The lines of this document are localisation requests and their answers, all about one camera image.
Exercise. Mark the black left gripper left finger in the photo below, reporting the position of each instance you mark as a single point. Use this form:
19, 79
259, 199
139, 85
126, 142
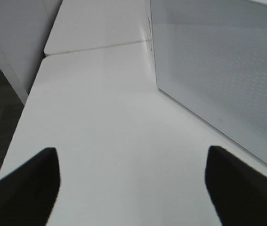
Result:
28, 194

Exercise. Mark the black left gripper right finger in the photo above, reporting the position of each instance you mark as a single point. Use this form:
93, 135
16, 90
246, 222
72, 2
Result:
237, 191

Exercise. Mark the white microwave door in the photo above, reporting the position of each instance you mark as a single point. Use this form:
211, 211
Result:
211, 56

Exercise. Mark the white adjoining table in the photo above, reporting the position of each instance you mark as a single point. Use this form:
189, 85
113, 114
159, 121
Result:
90, 24

